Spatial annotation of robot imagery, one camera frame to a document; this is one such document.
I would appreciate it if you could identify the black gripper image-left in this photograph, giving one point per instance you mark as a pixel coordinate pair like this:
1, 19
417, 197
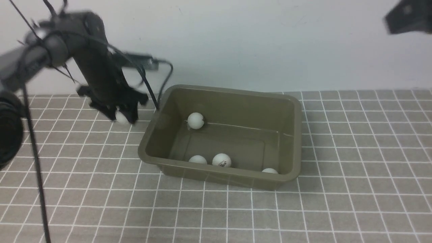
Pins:
106, 84

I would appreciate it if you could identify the olive green plastic bin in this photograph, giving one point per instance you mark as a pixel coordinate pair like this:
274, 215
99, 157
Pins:
257, 130

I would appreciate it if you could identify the white ball with logo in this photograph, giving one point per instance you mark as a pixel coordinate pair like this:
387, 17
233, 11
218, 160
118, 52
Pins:
222, 160

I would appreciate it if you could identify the grey black robot arm left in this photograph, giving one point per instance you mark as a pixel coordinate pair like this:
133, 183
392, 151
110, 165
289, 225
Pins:
79, 36

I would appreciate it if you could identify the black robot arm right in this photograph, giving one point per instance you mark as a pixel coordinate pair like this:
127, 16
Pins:
410, 16

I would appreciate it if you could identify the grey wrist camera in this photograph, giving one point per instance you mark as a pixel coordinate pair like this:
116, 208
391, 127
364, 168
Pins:
144, 61

